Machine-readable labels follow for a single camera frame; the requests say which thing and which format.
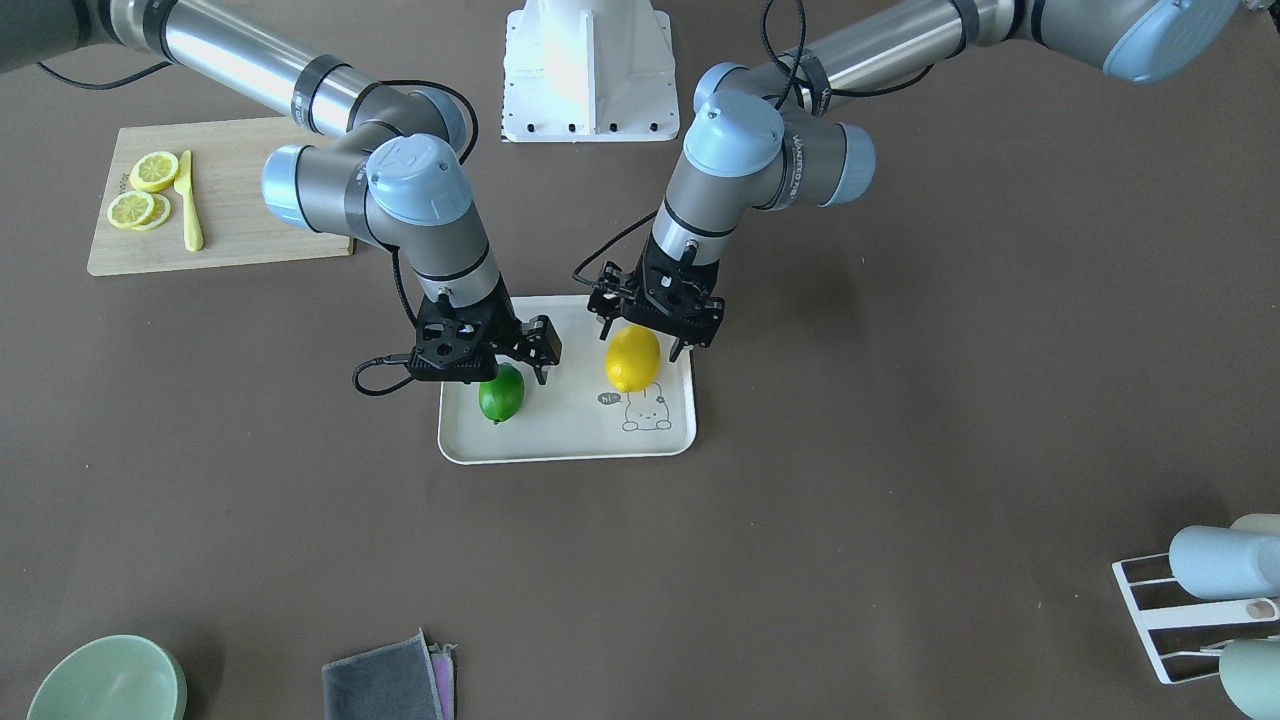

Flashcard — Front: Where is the grey folded cloth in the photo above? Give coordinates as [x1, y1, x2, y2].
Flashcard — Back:
[323, 633, 442, 719]

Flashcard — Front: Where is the white wire cup rack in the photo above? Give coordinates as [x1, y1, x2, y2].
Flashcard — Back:
[1111, 553, 1279, 685]

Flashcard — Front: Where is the yellow plastic knife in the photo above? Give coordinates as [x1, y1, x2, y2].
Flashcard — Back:
[173, 149, 204, 252]

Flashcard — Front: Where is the mint green bowl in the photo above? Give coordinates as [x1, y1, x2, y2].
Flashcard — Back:
[27, 635, 187, 719]

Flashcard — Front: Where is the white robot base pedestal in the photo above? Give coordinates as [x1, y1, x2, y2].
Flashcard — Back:
[500, 1, 681, 143]

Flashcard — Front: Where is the white cup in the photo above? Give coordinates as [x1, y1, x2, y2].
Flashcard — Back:
[1230, 512, 1280, 536]

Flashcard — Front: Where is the mint green cup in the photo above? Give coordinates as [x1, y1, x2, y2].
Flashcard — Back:
[1219, 639, 1279, 719]

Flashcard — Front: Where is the cream rabbit tray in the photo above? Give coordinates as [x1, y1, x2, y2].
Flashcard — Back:
[436, 295, 698, 465]

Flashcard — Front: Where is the yellow lemon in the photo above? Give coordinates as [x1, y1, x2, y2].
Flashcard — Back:
[604, 325, 660, 395]

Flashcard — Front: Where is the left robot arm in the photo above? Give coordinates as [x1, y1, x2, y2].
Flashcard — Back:
[588, 1, 1239, 357]

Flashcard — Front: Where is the lemon slice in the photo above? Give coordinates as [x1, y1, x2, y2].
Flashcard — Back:
[128, 151, 180, 193]
[105, 190, 157, 229]
[131, 193, 172, 232]

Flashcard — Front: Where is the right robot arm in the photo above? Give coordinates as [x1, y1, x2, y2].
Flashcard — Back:
[3, 1, 561, 382]

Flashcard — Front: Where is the purple folded cloth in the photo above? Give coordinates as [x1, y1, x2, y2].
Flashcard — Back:
[428, 644, 457, 720]

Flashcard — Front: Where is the green lime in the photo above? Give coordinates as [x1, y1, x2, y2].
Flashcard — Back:
[477, 363, 526, 425]

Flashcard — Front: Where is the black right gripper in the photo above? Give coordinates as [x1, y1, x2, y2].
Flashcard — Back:
[407, 290, 562, 386]

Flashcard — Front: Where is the light blue cup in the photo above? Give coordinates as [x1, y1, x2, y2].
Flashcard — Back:
[1169, 527, 1279, 600]

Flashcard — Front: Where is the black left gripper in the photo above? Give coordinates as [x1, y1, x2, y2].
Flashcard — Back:
[588, 238, 724, 363]

